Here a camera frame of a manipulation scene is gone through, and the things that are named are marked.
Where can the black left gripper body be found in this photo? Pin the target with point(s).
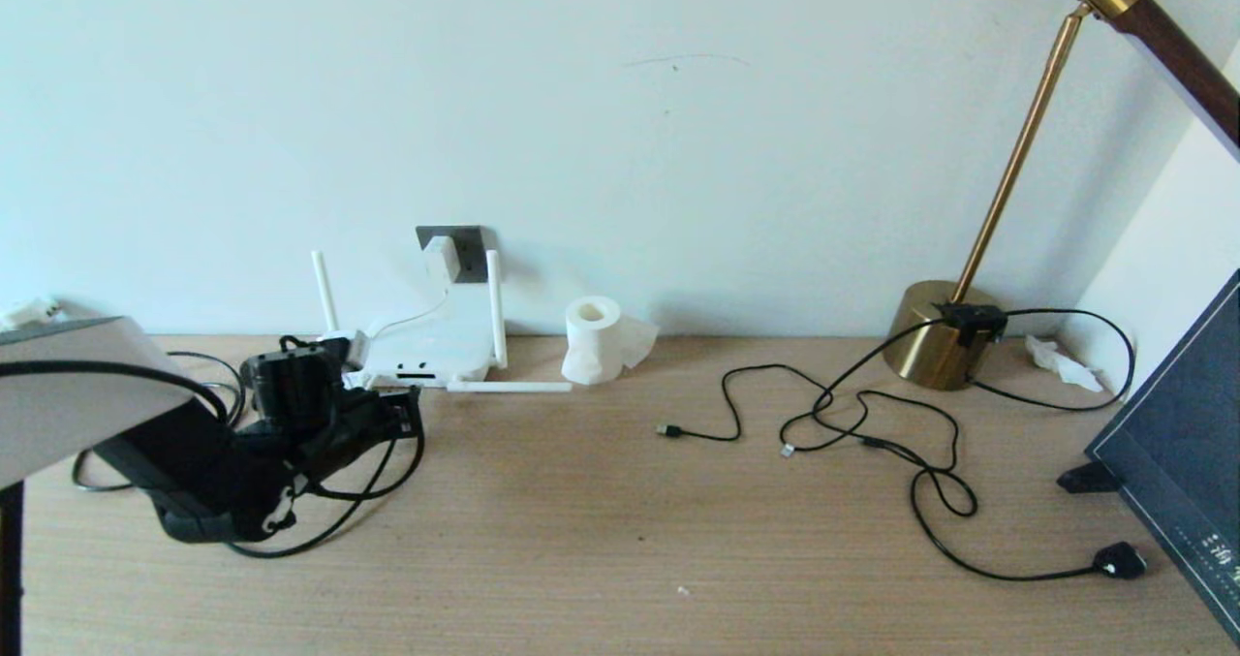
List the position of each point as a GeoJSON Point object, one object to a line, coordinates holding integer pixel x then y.
{"type": "Point", "coordinates": [363, 425]}

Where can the white plastic wrapped item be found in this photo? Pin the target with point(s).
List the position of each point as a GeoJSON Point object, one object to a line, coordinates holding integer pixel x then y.
{"type": "Point", "coordinates": [29, 311]}

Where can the brass desk lamp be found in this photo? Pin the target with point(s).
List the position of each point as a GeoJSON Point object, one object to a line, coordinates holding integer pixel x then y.
{"type": "Point", "coordinates": [925, 341]}

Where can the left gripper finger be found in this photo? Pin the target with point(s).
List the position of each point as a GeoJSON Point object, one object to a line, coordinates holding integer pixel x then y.
{"type": "Point", "coordinates": [412, 390]}
{"type": "Point", "coordinates": [408, 405]}

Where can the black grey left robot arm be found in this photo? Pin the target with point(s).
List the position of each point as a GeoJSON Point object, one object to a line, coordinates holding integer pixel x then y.
{"type": "Point", "coordinates": [87, 394]}

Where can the white toilet paper roll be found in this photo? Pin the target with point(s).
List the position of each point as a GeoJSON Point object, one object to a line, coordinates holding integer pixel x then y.
{"type": "Point", "coordinates": [593, 344]}

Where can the dark framed board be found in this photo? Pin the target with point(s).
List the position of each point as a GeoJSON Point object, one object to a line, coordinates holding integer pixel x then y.
{"type": "Point", "coordinates": [1182, 443]}

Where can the white router with antennas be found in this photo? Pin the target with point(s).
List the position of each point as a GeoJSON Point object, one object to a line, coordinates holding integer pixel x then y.
{"type": "Point", "coordinates": [436, 346]}

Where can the crumpled white tissue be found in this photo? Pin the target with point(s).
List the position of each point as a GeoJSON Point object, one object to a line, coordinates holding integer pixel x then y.
{"type": "Point", "coordinates": [1063, 366]}

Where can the grey wall socket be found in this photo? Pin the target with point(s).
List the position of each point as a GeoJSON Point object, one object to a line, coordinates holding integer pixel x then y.
{"type": "Point", "coordinates": [475, 249]}

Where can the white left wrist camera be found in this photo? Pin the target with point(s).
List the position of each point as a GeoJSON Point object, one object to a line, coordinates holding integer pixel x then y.
{"type": "Point", "coordinates": [351, 346]}

